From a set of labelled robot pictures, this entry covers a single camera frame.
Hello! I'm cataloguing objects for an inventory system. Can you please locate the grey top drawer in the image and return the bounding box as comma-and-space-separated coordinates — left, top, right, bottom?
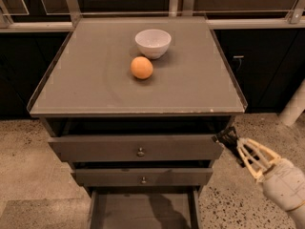
49, 135, 222, 162

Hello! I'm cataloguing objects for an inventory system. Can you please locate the white ceramic bowl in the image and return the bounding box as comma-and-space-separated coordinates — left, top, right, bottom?
134, 29, 172, 59

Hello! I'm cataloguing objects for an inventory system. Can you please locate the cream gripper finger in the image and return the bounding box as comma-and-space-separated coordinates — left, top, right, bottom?
241, 138, 281, 173
237, 141, 266, 182

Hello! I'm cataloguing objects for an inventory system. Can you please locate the white pipe leg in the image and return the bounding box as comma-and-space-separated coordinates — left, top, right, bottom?
279, 79, 305, 126

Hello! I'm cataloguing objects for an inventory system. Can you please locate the grey bottom drawer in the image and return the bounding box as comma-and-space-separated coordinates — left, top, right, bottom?
86, 187, 203, 229

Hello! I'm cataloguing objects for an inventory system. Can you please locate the grey drawer cabinet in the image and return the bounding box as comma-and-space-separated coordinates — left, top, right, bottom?
27, 15, 250, 229

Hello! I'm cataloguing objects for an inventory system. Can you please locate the black rxbar chocolate bar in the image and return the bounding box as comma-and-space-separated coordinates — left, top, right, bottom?
212, 126, 245, 168

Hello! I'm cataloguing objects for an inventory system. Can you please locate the grey drawer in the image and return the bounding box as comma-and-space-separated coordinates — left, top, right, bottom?
72, 168, 213, 187
49, 135, 222, 162
86, 187, 203, 229

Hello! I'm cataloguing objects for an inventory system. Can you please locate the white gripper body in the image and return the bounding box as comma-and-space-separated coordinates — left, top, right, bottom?
262, 158, 305, 213

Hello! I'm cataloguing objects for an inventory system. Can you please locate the metal rail frame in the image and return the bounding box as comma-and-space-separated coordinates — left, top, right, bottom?
0, 0, 305, 31

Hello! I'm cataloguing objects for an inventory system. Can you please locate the grey middle drawer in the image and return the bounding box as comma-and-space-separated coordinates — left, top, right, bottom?
72, 168, 213, 187

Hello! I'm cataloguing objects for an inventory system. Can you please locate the orange fruit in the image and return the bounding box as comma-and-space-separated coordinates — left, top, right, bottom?
131, 56, 153, 79

